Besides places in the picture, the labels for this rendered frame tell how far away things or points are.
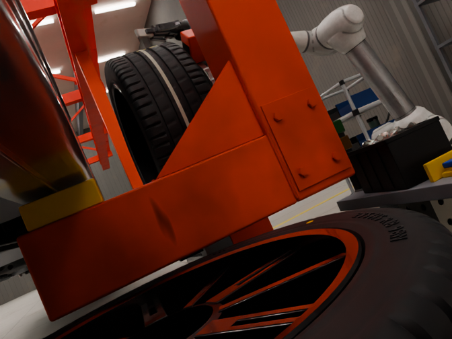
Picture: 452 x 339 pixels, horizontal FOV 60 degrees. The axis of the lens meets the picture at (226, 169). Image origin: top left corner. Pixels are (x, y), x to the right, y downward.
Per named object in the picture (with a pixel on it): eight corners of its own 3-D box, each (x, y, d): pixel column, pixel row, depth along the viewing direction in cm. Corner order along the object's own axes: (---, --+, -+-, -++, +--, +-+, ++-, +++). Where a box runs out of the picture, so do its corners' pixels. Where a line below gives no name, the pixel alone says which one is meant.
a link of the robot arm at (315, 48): (296, 34, 189) (311, 19, 176) (329, 39, 195) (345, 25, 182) (298, 60, 187) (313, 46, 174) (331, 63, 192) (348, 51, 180)
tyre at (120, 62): (103, 95, 169) (99, 23, 106) (155, 78, 176) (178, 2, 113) (163, 235, 169) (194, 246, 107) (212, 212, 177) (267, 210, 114)
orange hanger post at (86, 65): (111, 249, 482) (35, 70, 494) (162, 226, 503) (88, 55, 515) (111, 249, 467) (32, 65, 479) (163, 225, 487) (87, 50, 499)
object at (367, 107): (355, 211, 329) (306, 104, 334) (393, 191, 342) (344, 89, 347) (398, 206, 278) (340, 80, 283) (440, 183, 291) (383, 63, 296)
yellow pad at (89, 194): (42, 233, 83) (33, 212, 83) (106, 206, 87) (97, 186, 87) (27, 233, 69) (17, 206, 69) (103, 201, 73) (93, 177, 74)
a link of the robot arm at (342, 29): (426, 146, 186) (467, 134, 166) (407, 166, 180) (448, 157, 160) (329, 16, 181) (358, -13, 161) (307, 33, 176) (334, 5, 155)
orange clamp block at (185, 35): (183, 58, 130) (179, 31, 125) (205, 51, 133) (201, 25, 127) (192, 65, 125) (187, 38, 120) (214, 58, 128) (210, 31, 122)
